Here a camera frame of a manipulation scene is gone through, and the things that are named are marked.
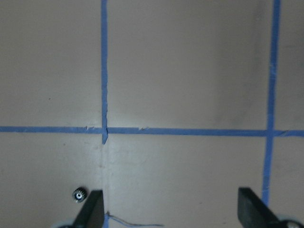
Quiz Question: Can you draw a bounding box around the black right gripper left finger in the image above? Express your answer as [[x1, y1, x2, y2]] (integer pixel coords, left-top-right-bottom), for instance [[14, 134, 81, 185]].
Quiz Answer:
[[72, 190, 105, 228]]

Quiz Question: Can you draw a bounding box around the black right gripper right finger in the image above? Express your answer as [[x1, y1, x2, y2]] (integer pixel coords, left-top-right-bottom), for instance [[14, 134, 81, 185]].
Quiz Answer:
[[237, 187, 287, 228]]

